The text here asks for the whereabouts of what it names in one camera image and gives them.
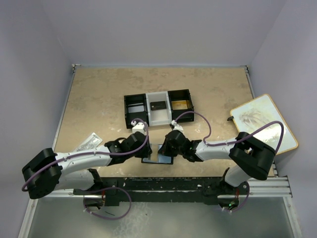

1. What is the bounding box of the black leather card holder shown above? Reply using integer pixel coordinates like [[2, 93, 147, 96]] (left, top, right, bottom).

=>
[[141, 144, 173, 165]]

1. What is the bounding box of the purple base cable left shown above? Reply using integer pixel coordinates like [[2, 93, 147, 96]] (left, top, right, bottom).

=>
[[83, 185, 132, 220]]

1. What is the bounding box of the aluminium frame rail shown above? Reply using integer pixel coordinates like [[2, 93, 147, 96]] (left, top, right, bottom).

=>
[[19, 177, 303, 238]]

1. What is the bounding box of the black and white organizer tray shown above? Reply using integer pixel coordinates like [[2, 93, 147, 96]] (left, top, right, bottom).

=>
[[124, 89, 194, 129]]

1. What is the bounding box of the white board with wood rim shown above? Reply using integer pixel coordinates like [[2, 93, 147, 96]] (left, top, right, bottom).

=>
[[230, 94, 298, 154]]

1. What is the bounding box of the gold credit card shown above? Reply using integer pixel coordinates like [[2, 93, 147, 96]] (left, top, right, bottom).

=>
[[171, 100, 191, 110]]

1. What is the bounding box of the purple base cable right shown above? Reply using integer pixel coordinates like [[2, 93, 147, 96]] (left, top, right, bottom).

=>
[[221, 182, 250, 213]]

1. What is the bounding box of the silver credit card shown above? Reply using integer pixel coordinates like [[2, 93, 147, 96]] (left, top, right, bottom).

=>
[[128, 105, 145, 113]]

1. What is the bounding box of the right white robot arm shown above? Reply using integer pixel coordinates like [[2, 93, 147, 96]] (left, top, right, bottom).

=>
[[158, 130, 276, 187]]

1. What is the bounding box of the black credit card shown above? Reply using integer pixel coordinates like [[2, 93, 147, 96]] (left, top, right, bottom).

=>
[[150, 101, 167, 111]]

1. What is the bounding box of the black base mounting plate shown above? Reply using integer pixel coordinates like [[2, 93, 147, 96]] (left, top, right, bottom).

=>
[[73, 177, 250, 207]]

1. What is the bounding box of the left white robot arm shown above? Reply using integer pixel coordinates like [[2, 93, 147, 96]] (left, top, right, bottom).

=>
[[21, 131, 152, 199]]

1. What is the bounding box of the clear plastic card sleeve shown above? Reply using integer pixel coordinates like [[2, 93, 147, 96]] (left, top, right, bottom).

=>
[[73, 132, 103, 152]]

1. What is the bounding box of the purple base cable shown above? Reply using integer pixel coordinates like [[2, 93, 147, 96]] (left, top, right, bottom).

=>
[[221, 182, 250, 213], [83, 185, 132, 220]]

